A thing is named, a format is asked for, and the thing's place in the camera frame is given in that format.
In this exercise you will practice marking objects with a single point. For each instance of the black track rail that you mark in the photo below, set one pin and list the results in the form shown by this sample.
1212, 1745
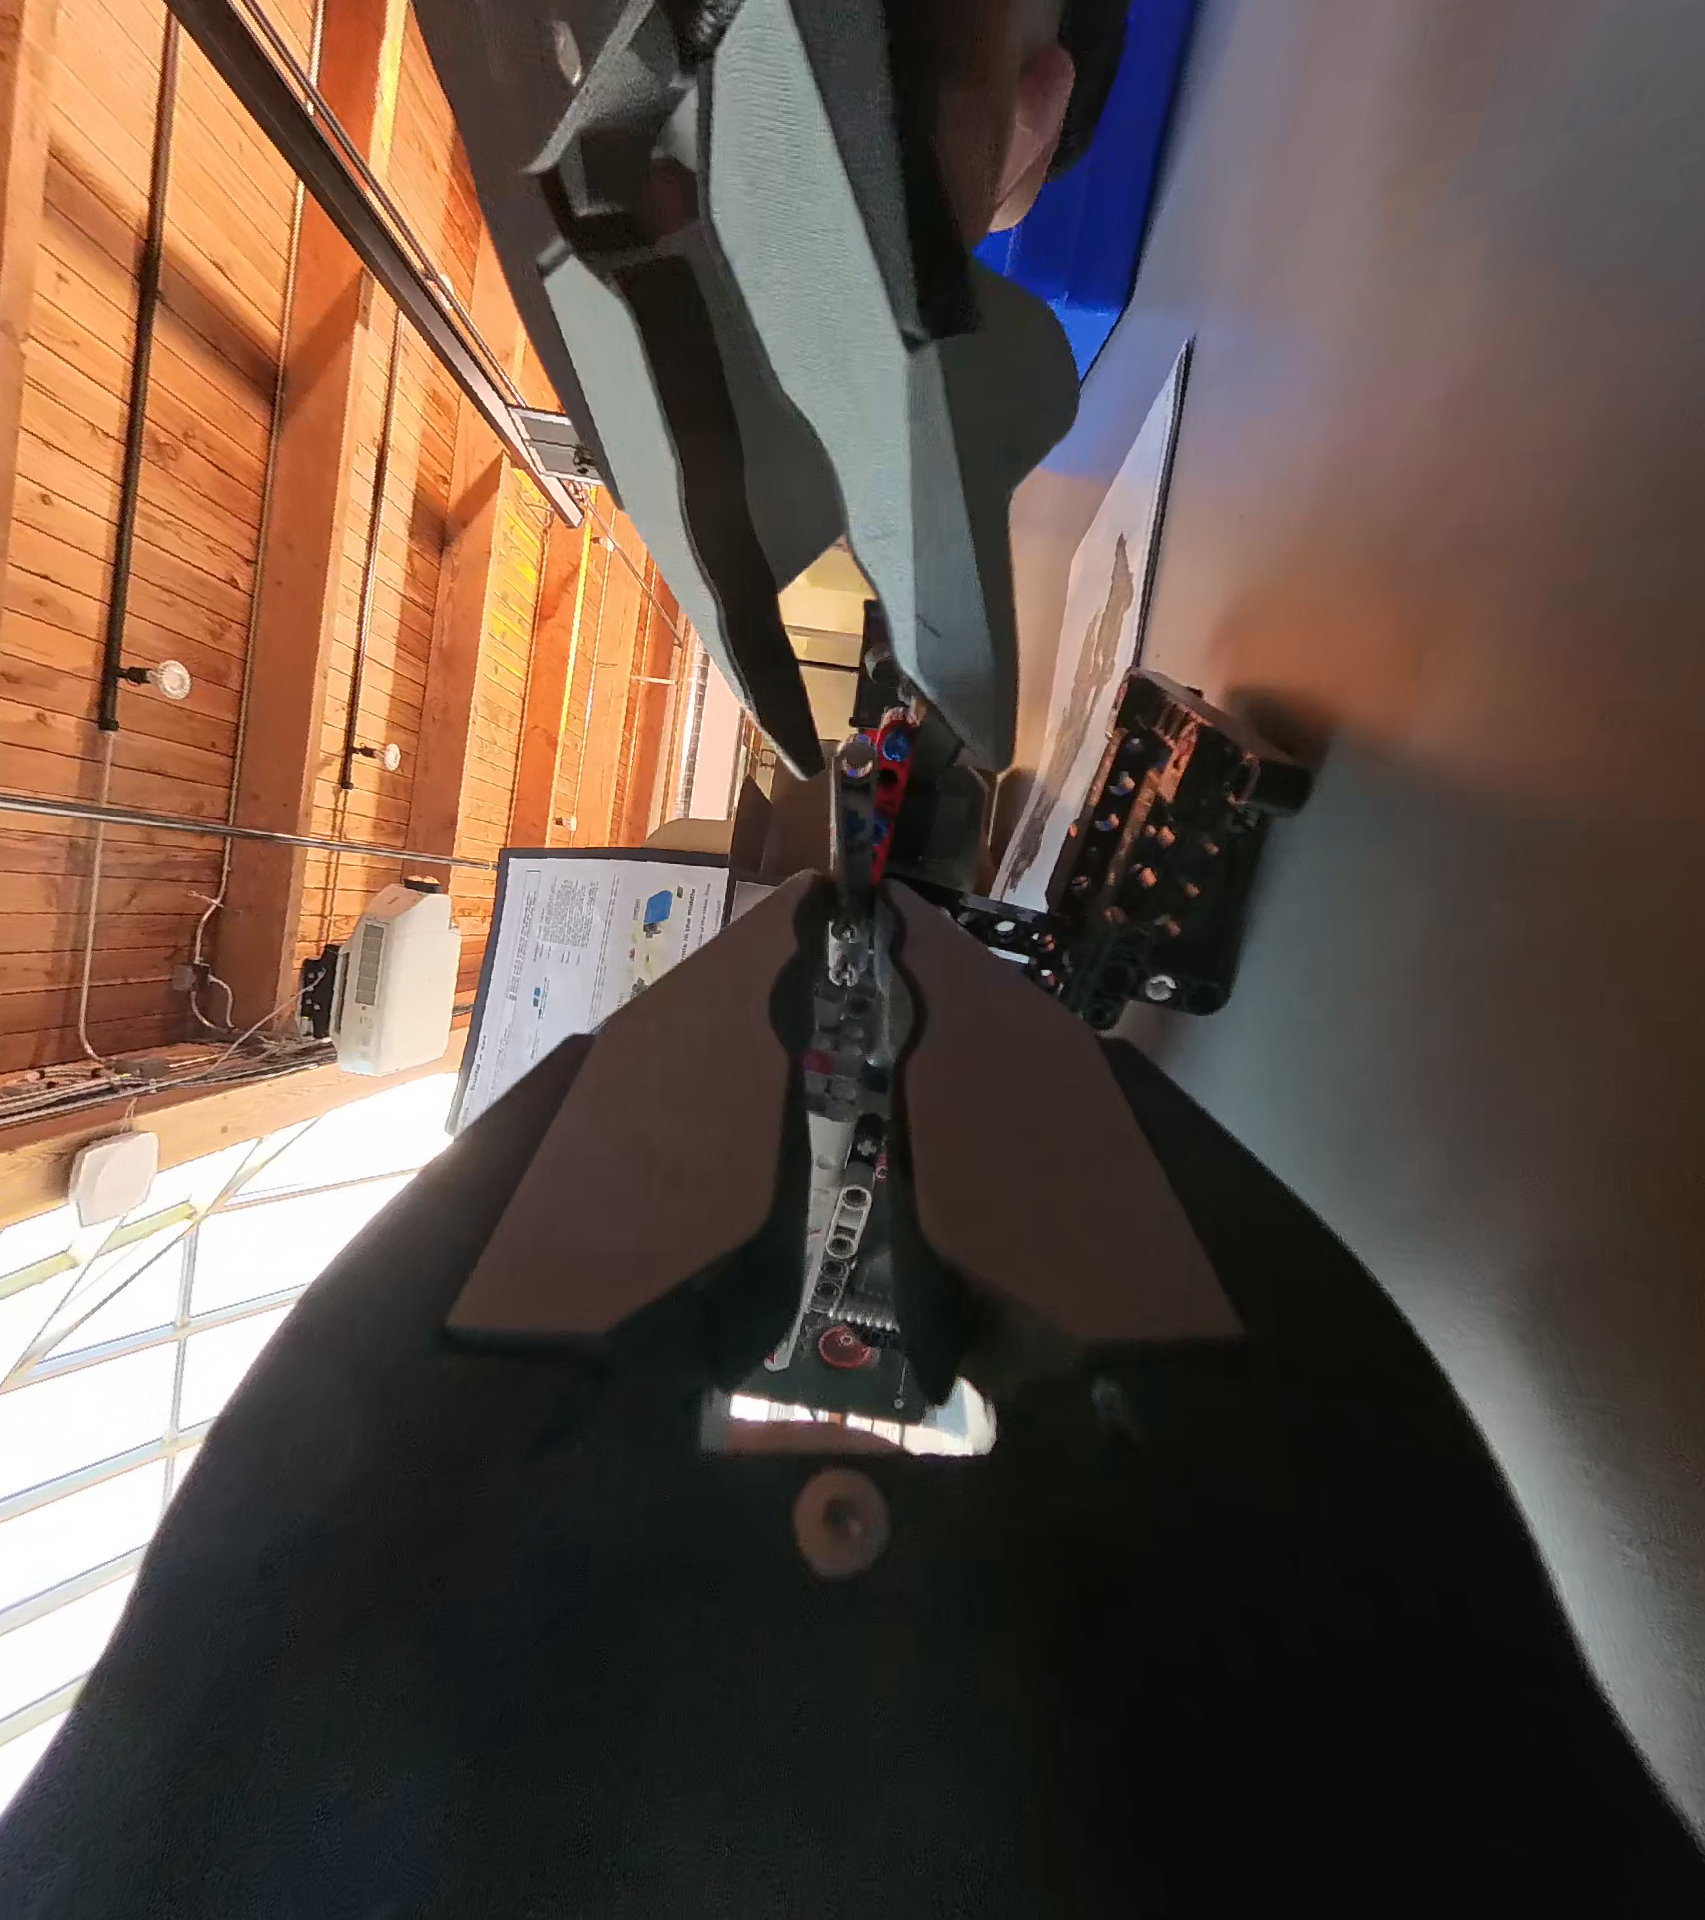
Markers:
372, 224

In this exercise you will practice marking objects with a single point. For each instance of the grey red lego model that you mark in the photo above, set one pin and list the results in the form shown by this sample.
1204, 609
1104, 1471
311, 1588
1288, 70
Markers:
853, 930

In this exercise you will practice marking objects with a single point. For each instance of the white wall device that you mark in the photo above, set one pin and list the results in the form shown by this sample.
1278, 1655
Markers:
114, 1179

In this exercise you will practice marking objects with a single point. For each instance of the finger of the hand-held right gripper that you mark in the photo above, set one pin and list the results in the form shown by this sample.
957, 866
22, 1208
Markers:
822, 300
643, 434

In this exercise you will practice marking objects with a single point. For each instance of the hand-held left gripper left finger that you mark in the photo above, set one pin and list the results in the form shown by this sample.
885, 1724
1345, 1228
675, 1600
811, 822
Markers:
643, 1170

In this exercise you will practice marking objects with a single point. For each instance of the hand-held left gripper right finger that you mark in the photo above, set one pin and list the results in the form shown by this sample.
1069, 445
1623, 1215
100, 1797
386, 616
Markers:
1047, 1185

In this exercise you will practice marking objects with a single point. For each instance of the lego instruction booklet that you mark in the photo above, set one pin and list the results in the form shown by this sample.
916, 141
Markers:
1115, 525

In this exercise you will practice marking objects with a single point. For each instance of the white air conditioner unit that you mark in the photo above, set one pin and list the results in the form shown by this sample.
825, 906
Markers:
410, 975

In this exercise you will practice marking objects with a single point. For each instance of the metal conduit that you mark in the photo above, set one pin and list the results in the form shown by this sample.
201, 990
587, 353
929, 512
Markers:
117, 812

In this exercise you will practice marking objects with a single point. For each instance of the black pipe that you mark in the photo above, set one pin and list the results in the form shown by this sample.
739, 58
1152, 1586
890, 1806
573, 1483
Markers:
141, 374
368, 570

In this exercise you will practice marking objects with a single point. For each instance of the blue plastic bin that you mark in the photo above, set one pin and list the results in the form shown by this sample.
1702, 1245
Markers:
1107, 255

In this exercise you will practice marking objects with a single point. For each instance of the person's right hand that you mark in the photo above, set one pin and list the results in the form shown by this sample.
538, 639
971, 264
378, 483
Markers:
1002, 104

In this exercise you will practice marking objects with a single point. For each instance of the white information poster board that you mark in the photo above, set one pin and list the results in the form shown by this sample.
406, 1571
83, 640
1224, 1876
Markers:
566, 961

